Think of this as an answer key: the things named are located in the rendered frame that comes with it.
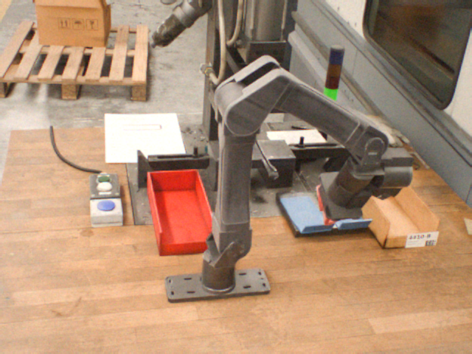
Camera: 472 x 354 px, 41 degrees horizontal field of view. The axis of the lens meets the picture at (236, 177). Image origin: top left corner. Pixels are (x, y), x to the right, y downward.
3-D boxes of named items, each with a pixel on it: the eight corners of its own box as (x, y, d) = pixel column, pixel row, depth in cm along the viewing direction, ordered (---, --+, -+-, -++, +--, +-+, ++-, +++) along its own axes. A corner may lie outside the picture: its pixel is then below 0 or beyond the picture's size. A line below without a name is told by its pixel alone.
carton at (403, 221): (382, 252, 139) (389, 223, 135) (341, 192, 160) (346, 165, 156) (434, 248, 142) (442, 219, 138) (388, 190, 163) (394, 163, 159)
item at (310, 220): (304, 237, 137) (305, 226, 135) (280, 200, 149) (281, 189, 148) (333, 234, 139) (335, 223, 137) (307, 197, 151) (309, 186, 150)
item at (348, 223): (341, 233, 139) (343, 222, 138) (316, 196, 152) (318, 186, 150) (370, 230, 141) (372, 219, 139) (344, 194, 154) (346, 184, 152)
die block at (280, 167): (213, 192, 154) (215, 164, 150) (206, 171, 163) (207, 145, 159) (291, 187, 159) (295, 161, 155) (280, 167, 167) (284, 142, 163)
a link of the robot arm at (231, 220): (242, 238, 123) (252, 81, 107) (250, 259, 118) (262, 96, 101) (211, 241, 122) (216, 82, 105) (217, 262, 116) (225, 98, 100)
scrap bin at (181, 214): (159, 257, 131) (159, 232, 128) (147, 193, 151) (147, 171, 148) (216, 252, 133) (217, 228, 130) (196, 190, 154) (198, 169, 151)
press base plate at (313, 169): (135, 236, 141) (135, 225, 140) (120, 136, 183) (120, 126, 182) (401, 217, 156) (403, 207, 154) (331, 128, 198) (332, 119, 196)
